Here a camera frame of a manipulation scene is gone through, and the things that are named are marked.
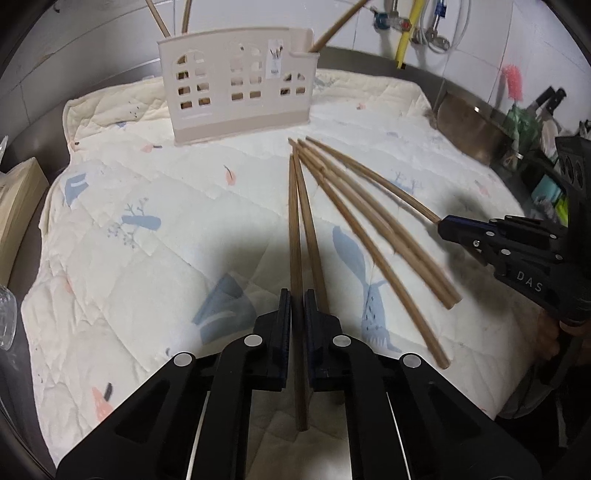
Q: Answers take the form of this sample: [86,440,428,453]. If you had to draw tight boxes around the wooden chopstick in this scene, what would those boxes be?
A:
[145,0,170,38]
[304,160,451,369]
[288,155,308,432]
[293,147,329,314]
[308,0,369,53]
[297,140,462,309]
[305,136,442,224]
[181,0,192,35]

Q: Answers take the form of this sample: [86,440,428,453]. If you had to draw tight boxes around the right hand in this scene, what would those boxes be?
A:
[537,308,591,361]

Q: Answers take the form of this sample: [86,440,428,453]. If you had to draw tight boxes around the stainless steel pot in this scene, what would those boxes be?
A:
[436,92,513,166]

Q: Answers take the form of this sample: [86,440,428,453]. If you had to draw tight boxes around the pink bottle brush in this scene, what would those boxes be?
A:
[502,64,523,102]

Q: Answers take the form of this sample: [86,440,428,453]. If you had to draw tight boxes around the white quilted patterned mat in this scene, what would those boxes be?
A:
[21,70,539,479]

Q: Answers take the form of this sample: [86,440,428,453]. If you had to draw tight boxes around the metal angle valve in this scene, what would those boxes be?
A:
[423,28,451,54]

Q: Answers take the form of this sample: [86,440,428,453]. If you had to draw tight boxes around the clear plastic bottle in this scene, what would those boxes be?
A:
[0,286,17,351]

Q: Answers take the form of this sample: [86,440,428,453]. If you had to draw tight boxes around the beige box in plastic bag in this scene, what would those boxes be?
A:
[0,157,49,286]

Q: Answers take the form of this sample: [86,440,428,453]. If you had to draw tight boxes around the beige plastic utensil holder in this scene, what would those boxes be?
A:
[158,27,318,145]

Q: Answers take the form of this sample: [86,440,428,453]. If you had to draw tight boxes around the black knife handles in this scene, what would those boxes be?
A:
[526,86,567,121]

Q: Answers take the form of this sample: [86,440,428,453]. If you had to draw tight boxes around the red handled water valve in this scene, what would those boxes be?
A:
[374,11,413,33]

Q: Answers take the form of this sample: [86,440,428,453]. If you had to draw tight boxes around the yellow gas hose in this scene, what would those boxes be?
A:
[394,0,424,70]

